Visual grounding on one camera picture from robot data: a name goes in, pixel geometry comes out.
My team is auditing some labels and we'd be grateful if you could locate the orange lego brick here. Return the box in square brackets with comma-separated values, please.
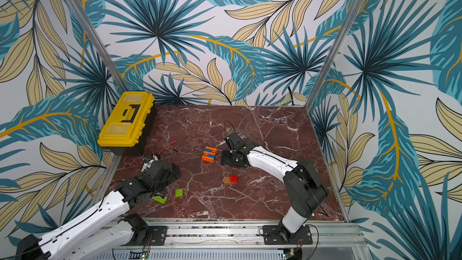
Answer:
[205, 146, 217, 153]
[202, 155, 215, 163]

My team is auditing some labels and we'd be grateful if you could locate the green square lego brick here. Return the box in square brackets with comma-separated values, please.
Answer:
[175, 188, 184, 198]

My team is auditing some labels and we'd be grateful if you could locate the lime green lego brick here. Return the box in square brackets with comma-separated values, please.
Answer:
[152, 196, 168, 204]

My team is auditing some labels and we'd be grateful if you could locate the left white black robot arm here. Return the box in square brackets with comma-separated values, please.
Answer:
[13, 160, 181, 260]

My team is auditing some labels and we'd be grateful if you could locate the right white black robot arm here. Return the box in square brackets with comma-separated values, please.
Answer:
[221, 132, 329, 237]

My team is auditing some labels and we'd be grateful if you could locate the yellow black toolbox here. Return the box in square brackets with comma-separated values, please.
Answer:
[97, 91, 156, 156]

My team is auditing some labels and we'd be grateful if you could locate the red banana plug cable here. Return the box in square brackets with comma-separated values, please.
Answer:
[158, 140, 178, 154]

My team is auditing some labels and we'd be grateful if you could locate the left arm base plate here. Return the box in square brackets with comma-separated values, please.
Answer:
[122, 226, 168, 246]

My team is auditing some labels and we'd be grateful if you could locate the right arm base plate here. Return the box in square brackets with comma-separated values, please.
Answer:
[262, 225, 313, 245]

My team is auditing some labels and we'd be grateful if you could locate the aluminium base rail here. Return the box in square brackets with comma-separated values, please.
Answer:
[53, 218, 372, 260]

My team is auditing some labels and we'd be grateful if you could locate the left aluminium corner post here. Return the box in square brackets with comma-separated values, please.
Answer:
[65, 0, 128, 93]

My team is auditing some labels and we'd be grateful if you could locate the aluminium corner post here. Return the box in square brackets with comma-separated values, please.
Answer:
[65, 0, 128, 93]
[305, 0, 365, 113]

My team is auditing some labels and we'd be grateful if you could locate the right aluminium corner post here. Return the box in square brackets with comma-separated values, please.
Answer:
[305, 0, 365, 113]

